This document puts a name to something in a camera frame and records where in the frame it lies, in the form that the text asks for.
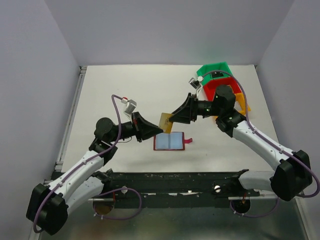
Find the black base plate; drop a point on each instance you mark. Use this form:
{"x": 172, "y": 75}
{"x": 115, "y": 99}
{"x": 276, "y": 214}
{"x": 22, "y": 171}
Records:
{"x": 133, "y": 184}

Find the red plastic bin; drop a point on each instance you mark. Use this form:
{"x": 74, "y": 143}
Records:
{"x": 210, "y": 87}

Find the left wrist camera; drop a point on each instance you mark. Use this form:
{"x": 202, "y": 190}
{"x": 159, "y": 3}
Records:
{"x": 129, "y": 106}

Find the green plastic bin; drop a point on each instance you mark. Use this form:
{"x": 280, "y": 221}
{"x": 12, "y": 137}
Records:
{"x": 206, "y": 70}

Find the aluminium rail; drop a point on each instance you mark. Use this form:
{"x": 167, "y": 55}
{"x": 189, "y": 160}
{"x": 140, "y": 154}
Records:
{"x": 188, "y": 196}
{"x": 64, "y": 144}

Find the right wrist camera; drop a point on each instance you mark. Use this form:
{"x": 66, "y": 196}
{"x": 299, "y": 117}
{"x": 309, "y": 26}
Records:
{"x": 196, "y": 84}

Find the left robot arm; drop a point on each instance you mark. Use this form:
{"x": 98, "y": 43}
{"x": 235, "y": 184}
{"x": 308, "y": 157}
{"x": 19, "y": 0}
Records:
{"x": 50, "y": 205}

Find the aluminium left side rail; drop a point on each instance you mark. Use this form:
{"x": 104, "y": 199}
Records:
{"x": 64, "y": 144}

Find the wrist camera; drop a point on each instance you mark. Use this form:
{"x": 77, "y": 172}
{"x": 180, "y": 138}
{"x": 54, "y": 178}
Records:
{"x": 196, "y": 84}
{"x": 129, "y": 106}

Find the aluminium front rail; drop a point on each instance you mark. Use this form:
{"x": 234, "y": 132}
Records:
{"x": 188, "y": 196}

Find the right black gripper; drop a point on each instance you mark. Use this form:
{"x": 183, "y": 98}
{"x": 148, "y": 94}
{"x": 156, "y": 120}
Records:
{"x": 187, "y": 112}

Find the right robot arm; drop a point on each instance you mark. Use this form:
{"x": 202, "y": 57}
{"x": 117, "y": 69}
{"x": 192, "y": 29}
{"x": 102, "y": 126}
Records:
{"x": 290, "y": 173}

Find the red leather card holder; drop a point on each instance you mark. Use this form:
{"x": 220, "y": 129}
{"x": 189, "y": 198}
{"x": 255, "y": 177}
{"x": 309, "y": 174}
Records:
{"x": 174, "y": 141}

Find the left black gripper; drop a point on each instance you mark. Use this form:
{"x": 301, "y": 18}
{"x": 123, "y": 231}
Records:
{"x": 143, "y": 129}

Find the gold credit card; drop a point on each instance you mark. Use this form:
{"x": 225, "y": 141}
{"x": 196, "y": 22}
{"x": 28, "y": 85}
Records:
{"x": 164, "y": 123}

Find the yellow plastic bin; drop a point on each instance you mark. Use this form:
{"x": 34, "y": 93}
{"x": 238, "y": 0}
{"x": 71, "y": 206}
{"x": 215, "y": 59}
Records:
{"x": 240, "y": 104}

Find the black item in green bin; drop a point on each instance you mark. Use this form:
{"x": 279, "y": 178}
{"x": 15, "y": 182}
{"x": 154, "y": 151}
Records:
{"x": 216, "y": 75}

